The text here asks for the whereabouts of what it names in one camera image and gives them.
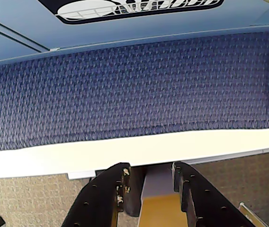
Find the grey and tan box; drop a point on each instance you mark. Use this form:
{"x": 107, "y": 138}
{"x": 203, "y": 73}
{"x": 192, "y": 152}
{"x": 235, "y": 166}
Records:
{"x": 159, "y": 210}

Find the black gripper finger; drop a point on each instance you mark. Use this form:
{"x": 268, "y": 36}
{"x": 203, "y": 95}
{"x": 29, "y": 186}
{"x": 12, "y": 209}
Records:
{"x": 203, "y": 201}
{"x": 101, "y": 194}

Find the light blue toy kitchen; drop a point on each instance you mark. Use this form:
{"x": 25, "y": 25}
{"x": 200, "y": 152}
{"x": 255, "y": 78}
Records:
{"x": 148, "y": 30}

